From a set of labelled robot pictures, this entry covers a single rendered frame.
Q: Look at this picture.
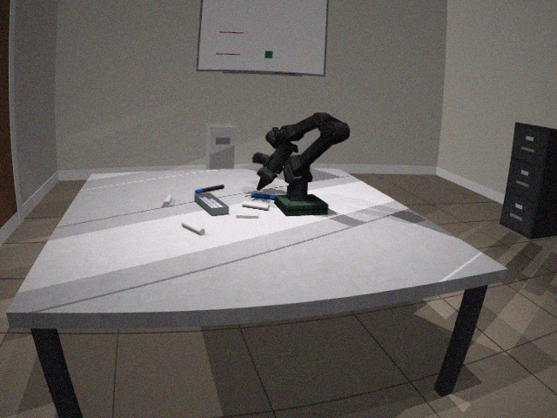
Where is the black stylus with blue cap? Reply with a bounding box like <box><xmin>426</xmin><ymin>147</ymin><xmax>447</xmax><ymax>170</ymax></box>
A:
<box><xmin>195</xmin><ymin>185</ymin><xmax>225</xmax><ymax>193</ymax></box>

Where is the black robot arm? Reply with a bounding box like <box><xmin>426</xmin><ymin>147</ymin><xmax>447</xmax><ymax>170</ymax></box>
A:
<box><xmin>252</xmin><ymin>112</ymin><xmax>350</xmax><ymax>201</ymax></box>

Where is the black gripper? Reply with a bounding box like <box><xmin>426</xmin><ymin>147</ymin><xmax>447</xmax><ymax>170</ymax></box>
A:
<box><xmin>257</xmin><ymin>152</ymin><xmax>286</xmax><ymax>191</ymax></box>

